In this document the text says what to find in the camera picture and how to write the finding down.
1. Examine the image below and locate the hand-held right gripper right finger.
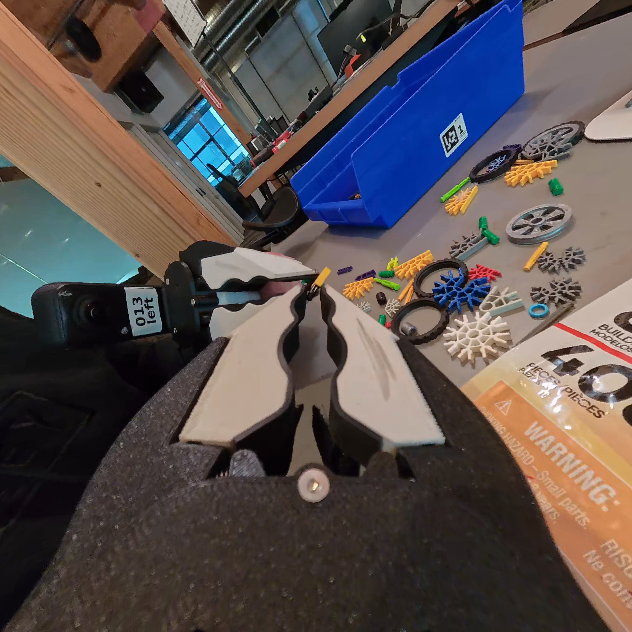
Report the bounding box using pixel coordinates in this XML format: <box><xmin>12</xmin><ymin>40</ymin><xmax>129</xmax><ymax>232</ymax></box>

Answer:
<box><xmin>319</xmin><ymin>285</ymin><xmax>446</xmax><ymax>452</ymax></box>

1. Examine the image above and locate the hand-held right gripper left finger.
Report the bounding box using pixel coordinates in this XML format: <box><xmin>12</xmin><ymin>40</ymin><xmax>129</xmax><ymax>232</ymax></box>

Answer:
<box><xmin>178</xmin><ymin>284</ymin><xmax>308</xmax><ymax>450</ymax></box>

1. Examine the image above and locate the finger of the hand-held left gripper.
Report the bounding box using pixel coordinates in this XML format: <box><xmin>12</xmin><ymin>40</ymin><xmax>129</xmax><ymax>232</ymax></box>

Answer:
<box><xmin>209</xmin><ymin>290</ymin><xmax>293</xmax><ymax>342</ymax></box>
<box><xmin>200</xmin><ymin>247</ymin><xmax>320</xmax><ymax>292</ymax></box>

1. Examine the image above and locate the black office chair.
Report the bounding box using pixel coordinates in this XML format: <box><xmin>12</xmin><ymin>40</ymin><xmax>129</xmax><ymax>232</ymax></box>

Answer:
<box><xmin>206</xmin><ymin>163</ymin><xmax>303</xmax><ymax>248</ymax></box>

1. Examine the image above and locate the black toy tire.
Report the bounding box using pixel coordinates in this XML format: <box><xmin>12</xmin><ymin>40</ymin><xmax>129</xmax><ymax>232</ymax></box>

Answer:
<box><xmin>414</xmin><ymin>258</ymin><xmax>469</xmax><ymax>298</ymax></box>
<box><xmin>390</xmin><ymin>297</ymin><xmax>451</xmax><ymax>345</ymax></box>
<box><xmin>469</xmin><ymin>148</ymin><xmax>520</xmax><ymax>185</ymax></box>

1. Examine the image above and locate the white snowflake connector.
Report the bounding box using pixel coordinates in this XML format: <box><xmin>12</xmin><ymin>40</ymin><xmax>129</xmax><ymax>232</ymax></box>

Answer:
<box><xmin>443</xmin><ymin>312</ymin><xmax>511</xmax><ymax>365</ymax></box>

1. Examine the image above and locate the blue snowflake connector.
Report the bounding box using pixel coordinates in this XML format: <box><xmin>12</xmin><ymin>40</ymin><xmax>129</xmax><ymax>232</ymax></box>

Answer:
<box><xmin>433</xmin><ymin>269</ymin><xmax>476</xmax><ymax>298</ymax></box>
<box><xmin>442</xmin><ymin>279</ymin><xmax>492</xmax><ymax>315</ymax></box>

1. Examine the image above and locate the blue lit window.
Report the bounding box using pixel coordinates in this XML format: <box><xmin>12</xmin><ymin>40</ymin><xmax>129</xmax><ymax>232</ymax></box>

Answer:
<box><xmin>165</xmin><ymin>105</ymin><xmax>253</xmax><ymax>187</ymax></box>

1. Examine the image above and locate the glass partition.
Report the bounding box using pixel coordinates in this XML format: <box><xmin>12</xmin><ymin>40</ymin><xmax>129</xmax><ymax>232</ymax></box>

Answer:
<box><xmin>0</xmin><ymin>155</ymin><xmax>149</xmax><ymax>317</ymax></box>

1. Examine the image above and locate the white fan connector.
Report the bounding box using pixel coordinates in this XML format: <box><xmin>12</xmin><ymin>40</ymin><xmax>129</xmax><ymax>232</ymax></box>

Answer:
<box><xmin>478</xmin><ymin>288</ymin><xmax>525</xmax><ymax>318</ymax></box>

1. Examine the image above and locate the long wooden workbench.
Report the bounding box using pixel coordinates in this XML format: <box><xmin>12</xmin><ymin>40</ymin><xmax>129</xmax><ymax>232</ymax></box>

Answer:
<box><xmin>238</xmin><ymin>0</ymin><xmax>475</xmax><ymax>198</ymax></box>

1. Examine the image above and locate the pale grey toy rod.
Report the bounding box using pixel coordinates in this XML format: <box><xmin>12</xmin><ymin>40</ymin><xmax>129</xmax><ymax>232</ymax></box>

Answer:
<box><xmin>461</xmin><ymin>236</ymin><xmax>492</xmax><ymax>262</ymax></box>

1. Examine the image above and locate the red sign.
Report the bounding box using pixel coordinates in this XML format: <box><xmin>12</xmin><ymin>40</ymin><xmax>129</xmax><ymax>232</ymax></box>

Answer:
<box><xmin>197</xmin><ymin>76</ymin><xmax>224</xmax><ymax>112</ymax></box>

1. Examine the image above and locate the dark grey long rod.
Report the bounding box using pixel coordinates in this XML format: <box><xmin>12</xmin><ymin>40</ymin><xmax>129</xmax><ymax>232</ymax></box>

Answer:
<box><xmin>513</xmin><ymin>302</ymin><xmax>576</xmax><ymax>346</ymax></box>

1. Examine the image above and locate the dark grey snowflake connector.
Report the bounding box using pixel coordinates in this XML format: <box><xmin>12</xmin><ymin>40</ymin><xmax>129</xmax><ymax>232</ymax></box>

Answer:
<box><xmin>530</xmin><ymin>277</ymin><xmax>583</xmax><ymax>307</ymax></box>
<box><xmin>536</xmin><ymin>247</ymin><xmax>587</xmax><ymax>275</ymax></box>

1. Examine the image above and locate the grey wheel hub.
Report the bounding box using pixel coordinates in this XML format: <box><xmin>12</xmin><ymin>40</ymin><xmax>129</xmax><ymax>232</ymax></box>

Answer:
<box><xmin>505</xmin><ymin>203</ymin><xmax>574</xmax><ymax>246</ymax></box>

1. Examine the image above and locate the blue plastic bin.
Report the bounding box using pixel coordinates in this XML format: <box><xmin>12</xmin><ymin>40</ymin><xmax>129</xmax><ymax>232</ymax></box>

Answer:
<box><xmin>290</xmin><ymin>0</ymin><xmax>525</xmax><ymax>229</ymax></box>

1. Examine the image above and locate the slanted wooden beam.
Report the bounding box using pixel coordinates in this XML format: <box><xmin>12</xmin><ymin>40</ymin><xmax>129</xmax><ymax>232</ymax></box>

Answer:
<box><xmin>153</xmin><ymin>20</ymin><xmax>253</xmax><ymax>145</ymax></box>

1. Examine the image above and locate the wooden cross beam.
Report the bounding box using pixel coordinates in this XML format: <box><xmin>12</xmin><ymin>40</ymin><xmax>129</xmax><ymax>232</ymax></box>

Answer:
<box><xmin>47</xmin><ymin>0</ymin><xmax>171</xmax><ymax>94</ymax></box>

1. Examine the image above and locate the black monitor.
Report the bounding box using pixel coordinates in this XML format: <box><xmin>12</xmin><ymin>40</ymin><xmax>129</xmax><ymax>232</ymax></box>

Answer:
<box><xmin>316</xmin><ymin>0</ymin><xmax>402</xmax><ymax>50</ymax></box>

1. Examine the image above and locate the white paper board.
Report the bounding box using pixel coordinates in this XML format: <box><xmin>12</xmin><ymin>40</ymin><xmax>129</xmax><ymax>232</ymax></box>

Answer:
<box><xmin>162</xmin><ymin>0</ymin><xmax>208</xmax><ymax>47</ymax></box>

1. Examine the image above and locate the black round fixture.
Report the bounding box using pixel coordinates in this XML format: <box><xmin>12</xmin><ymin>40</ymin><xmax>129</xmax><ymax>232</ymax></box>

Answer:
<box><xmin>64</xmin><ymin>15</ymin><xmax>102</xmax><ymax>62</ymax></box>

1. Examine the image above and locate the grey spoked wheel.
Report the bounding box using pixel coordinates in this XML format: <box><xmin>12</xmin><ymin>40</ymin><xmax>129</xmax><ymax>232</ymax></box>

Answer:
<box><xmin>521</xmin><ymin>121</ymin><xmax>587</xmax><ymax>161</ymax></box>

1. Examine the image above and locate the white document stand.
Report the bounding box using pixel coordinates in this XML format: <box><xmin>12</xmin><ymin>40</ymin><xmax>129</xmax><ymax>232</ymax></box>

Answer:
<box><xmin>584</xmin><ymin>89</ymin><xmax>632</xmax><ymax>143</ymax></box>

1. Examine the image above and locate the wooden post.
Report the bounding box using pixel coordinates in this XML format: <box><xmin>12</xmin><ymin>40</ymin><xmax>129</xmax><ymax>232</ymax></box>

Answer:
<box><xmin>0</xmin><ymin>0</ymin><xmax>244</xmax><ymax>279</ymax></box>

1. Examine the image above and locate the black wall speaker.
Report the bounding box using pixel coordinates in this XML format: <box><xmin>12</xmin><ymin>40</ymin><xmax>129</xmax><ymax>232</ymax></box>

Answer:
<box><xmin>118</xmin><ymin>69</ymin><xmax>165</xmax><ymax>114</ymax></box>

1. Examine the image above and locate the metal ceiling duct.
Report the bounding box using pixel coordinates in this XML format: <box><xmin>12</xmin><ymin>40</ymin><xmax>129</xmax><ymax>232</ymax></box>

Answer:
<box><xmin>195</xmin><ymin>0</ymin><xmax>297</xmax><ymax>70</ymax></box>

